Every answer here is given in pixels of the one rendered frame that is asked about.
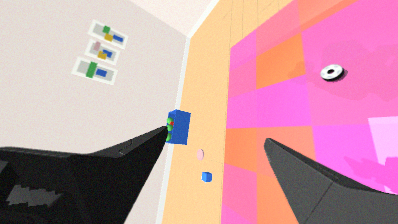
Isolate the white flat ring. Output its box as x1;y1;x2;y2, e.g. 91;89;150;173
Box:
320;64;344;82

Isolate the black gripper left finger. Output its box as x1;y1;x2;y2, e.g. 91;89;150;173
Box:
0;126;168;224

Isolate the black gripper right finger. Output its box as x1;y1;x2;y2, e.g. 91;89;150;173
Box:
263;138;398;224

